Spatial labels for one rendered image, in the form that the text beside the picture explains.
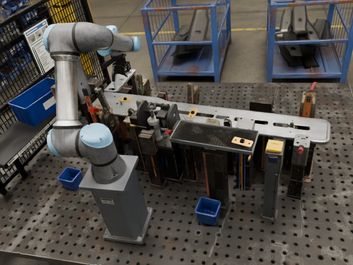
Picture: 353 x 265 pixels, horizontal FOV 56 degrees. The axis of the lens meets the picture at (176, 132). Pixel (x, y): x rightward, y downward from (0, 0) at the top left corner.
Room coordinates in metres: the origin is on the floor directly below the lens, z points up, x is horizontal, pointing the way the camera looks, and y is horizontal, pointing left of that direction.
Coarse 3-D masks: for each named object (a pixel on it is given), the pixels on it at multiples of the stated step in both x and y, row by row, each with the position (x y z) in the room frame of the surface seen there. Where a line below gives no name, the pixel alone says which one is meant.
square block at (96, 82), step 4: (88, 80) 1.96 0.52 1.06; (92, 80) 1.95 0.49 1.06; (96, 80) 1.94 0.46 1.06; (100, 80) 1.96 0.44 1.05; (92, 84) 1.91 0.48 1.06; (96, 84) 1.91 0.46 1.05; (100, 84) 1.94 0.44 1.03; (92, 88) 1.91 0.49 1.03; (92, 92) 1.92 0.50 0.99; (104, 92) 1.96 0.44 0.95; (96, 96) 1.91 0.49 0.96
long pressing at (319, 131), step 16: (112, 96) 1.81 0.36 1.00; (128, 96) 1.78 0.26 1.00; (144, 96) 1.75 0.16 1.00; (112, 112) 1.63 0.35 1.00; (208, 112) 1.48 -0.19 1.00; (224, 112) 1.45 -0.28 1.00; (240, 112) 1.43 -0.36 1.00; (256, 112) 1.41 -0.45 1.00; (256, 128) 1.27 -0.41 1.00; (272, 128) 1.25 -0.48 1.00; (288, 128) 1.23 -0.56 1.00; (320, 128) 1.19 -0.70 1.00; (320, 144) 1.09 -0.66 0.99
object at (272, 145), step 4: (268, 140) 1.00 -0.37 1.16; (272, 140) 0.99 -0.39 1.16; (268, 144) 0.98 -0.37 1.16; (272, 144) 0.97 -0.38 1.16; (276, 144) 0.97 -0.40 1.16; (280, 144) 0.96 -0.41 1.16; (268, 148) 0.95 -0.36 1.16; (272, 148) 0.95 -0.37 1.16; (276, 148) 0.94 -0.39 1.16; (280, 148) 0.94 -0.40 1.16; (280, 152) 0.93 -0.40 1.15
